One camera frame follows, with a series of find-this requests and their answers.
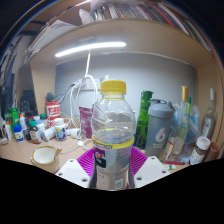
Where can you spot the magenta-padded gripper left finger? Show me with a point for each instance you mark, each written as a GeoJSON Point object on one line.
{"type": "Point", "coordinates": [85, 161]}

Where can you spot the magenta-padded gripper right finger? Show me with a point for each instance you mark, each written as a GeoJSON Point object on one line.
{"type": "Point", "coordinates": [138, 160]}

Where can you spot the clear drink bottle yellow cap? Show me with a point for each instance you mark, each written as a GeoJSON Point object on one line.
{"type": "Point", "coordinates": [113, 133]}

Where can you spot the white power adapter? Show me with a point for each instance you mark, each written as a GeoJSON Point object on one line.
{"type": "Point", "coordinates": [74, 133]}

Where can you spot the red pen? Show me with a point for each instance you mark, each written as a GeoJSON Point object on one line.
{"type": "Point", "coordinates": [175, 163]}

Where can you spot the grey shaker bottle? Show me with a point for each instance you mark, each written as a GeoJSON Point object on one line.
{"type": "Point", "coordinates": [160, 130]}

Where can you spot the white bottle blue label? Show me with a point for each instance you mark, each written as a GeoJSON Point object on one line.
{"type": "Point", "coordinates": [60, 131]}

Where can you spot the cream ceramic mug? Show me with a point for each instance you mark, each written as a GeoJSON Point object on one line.
{"type": "Point", "coordinates": [43, 156]}

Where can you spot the tall green bottle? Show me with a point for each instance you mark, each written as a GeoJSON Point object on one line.
{"type": "Point", "coordinates": [143, 116]}

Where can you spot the white round jar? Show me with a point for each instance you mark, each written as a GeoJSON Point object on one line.
{"type": "Point", "coordinates": [49, 133]}

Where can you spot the clear glass bottle gold cap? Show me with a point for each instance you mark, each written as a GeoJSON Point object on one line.
{"type": "Point", "coordinates": [178, 133]}

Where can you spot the brown bottle green cap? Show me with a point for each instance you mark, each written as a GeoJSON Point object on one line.
{"type": "Point", "coordinates": [34, 133]}

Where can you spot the brown jar white lid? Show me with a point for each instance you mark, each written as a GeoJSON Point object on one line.
{"type": "Point", "coordinates": [199, 150]}

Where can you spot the glass bottle green cap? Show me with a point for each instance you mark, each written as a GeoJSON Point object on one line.
{"type": "Point", "coordinates": [190, 110]}

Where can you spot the brown cup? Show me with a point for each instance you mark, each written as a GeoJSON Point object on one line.
{"type": "Point", "coordinates": [213, 151]}

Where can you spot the clear glass bottle white cap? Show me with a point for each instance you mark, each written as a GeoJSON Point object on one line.
{"type": "Point", "coordinates": [209, 121]}

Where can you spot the black bag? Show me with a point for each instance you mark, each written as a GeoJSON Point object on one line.
{"type": "Point", "coordinates": [28, 103]}

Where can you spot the white LED light bar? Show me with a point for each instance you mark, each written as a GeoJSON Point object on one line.
{"type": "Point", "coordinates": [90, 48]}

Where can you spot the white wall power outlet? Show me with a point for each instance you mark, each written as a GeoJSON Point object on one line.
{"type": "Point", "coordinates": [86, 83]}

